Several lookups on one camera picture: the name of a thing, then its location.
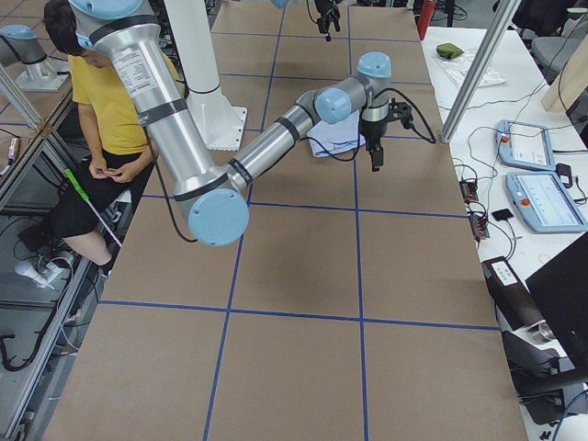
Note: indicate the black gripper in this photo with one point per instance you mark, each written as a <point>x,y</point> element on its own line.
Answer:
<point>372,131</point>
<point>325,10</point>

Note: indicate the blue striped button shirt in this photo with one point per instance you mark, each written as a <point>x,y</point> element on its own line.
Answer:
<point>332,139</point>

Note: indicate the green fabric pouch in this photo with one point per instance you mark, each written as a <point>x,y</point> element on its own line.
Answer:
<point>448,51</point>

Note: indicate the far blue teach pendant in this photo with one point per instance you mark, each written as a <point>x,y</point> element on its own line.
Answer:
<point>524,145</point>

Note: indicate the blue teach pendant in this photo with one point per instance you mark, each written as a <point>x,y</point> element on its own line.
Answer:
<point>524,145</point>
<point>544,203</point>

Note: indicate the near blue teach pendant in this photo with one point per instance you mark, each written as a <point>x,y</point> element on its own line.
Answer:
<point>544,203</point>

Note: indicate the grey office chair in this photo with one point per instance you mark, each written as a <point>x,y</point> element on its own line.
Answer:
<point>552,53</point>

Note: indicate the black monitor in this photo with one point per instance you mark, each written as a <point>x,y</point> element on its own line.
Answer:
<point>559,289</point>

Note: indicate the person in yellow shirt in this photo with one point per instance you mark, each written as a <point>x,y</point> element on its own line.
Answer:
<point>120,158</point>

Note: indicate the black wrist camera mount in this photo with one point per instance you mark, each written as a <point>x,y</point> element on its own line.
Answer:
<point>402,112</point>

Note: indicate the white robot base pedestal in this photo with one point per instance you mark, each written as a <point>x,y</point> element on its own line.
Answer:
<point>219,123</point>

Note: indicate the aluminium frame post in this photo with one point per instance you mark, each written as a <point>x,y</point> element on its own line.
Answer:
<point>492,38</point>

